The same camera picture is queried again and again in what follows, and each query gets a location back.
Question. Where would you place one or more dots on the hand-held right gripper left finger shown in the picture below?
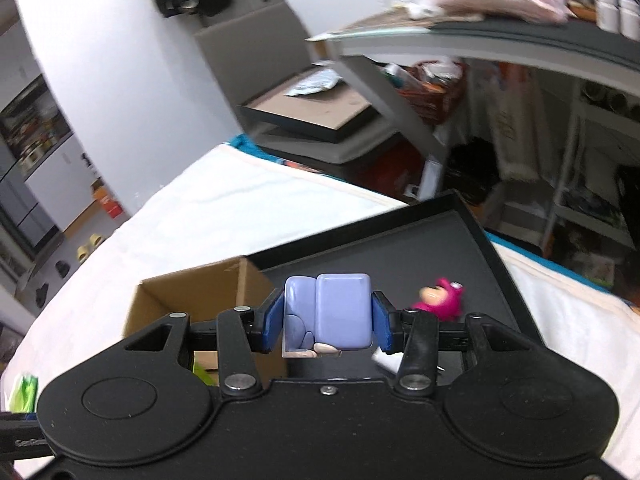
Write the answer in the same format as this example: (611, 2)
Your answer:
(270, 322)

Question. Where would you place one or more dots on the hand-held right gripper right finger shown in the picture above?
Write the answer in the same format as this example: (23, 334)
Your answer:
(382, 324)

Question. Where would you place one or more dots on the white toy block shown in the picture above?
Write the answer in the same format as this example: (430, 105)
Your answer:
(387, 361)

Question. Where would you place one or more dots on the purple toy block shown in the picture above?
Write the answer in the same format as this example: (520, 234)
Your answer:
(345, 310)

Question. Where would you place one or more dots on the pink toy figure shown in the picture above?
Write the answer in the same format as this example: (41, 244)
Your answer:
(445, 305)

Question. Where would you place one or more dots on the black tray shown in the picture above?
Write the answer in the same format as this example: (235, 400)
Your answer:
(375, 250)

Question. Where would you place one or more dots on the cardboard box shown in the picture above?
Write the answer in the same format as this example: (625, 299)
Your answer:
(200, 290)

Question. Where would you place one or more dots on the green toy block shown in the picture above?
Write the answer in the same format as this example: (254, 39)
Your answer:
(202, 374)

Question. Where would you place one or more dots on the green tissue packet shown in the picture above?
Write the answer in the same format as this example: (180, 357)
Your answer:
(22, 395)

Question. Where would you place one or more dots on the black slipper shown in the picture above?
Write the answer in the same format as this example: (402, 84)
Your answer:
(62, 269)
(42, 295)

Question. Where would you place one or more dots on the black bag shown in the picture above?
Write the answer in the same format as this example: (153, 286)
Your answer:
(472, 170)

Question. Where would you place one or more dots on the yellow slipper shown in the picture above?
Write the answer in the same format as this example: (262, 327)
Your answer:
(95, 240)
(83, 253)

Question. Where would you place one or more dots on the orange box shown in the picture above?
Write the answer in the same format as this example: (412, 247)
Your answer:
(107, 202)

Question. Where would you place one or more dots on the red basket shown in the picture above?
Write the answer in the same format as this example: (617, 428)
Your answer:
(430, 92)

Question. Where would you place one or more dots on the white tote bag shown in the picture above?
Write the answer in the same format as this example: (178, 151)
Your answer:
(510, 120)

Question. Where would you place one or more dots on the crumpled plastic packet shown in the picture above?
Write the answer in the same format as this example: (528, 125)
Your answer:
(312, 82)

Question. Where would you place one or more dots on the white storage rack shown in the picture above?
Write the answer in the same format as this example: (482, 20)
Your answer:
(575, 160)

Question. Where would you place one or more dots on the grey chair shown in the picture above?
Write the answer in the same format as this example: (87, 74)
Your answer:
(250, 50)

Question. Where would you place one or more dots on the grey desk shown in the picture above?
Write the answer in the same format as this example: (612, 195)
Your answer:
(450, 42)

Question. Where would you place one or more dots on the kitchen shelf with jars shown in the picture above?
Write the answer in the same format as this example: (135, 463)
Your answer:
(35, 130)

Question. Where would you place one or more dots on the white bottle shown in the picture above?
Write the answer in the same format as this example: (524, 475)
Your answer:
(630, 17)
(607, 10)

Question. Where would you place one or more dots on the black picture frame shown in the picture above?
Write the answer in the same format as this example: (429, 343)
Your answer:
(320, 110)

